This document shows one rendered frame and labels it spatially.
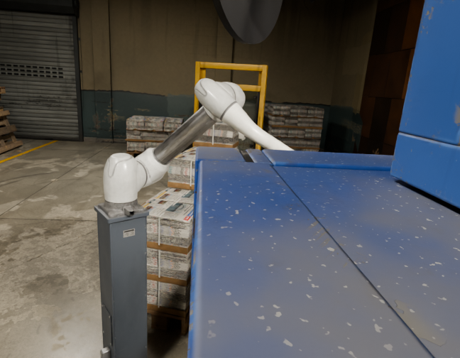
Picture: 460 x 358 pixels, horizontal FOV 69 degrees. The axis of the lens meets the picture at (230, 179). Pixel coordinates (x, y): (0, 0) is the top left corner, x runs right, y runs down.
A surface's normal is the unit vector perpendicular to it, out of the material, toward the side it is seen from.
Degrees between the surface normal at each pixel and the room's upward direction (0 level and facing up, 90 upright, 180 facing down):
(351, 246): 0
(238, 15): 90
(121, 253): 90
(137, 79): 90
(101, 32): 90
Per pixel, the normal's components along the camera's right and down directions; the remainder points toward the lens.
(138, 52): 0.07, 0.27
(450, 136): -0.99, -0.04
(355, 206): 0.07, -0.96
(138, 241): 0.62, 0.25
